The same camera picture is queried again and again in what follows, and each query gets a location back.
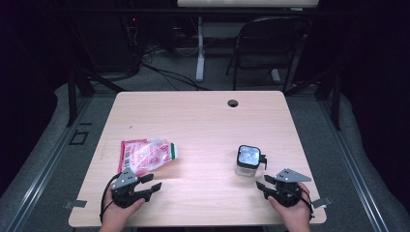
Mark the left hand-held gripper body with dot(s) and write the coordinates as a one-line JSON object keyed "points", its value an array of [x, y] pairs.
{"points": [[124, 191]]}

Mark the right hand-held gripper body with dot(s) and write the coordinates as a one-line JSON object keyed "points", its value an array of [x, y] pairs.
{"points": [[286, 193]]}

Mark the red and clear plastic bag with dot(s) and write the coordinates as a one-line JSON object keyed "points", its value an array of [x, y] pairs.
{"points": [[145, 156]]}

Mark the clear jar with black lid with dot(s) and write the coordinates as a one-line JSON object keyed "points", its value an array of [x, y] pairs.
{"points": [[248, 158]]}

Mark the person's right hand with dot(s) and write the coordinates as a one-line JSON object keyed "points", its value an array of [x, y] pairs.
{"points": [[296, 214]]}

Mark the person's left hand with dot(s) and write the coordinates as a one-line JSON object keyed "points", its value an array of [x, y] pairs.
{"points": [[116, 216]]}

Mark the black folding chair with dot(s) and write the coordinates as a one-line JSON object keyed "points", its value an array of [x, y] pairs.
{"points": [[267, 42]]}

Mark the white desk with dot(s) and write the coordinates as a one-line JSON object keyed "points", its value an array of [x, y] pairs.
{"points": [[248, 3]]}

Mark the grey metal table bracket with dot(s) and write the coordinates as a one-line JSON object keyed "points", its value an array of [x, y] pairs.
{"points": [[75, 204], [320, 202]]}

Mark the aluminium floor rail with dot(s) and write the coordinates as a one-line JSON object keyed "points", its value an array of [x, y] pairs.
{"points": [[351, 164], [48, 166]]}

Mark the black frame post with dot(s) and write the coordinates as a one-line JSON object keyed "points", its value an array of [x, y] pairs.
{"points": [[71, 96], [336, 103]]}

